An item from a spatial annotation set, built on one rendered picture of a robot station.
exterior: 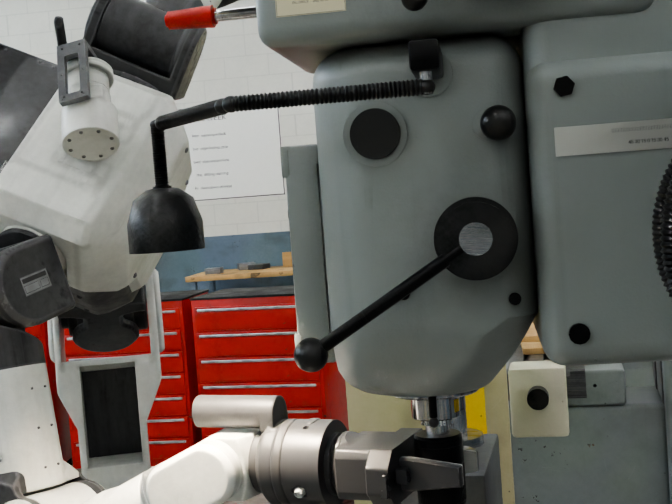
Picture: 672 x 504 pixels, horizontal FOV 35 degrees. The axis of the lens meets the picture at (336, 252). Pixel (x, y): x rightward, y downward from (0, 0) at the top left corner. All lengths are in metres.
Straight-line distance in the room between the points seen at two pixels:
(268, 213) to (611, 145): 9.37
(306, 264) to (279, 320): 4.62
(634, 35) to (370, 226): 0.27
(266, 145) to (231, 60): 0.88
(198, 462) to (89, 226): 0.36
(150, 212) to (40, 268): 0.33
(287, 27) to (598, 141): 0.28
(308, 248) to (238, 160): 9.28
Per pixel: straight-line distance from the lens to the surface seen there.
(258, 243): 10.24
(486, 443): 1.49
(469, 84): 0.93
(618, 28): 0.92
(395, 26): 0.91
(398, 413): 2.81
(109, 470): 1.70
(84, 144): 1.28
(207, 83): 10.40
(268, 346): 5.68
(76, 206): 1.33
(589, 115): 0.90
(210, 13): 1.16
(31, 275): 1.29
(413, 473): 1.03
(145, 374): 1.67
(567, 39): 0.92
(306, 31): 0.92
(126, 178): 1.36
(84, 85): 1.28
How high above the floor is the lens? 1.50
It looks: 3 degrees down
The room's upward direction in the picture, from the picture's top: 4 degrees counter-clockwise
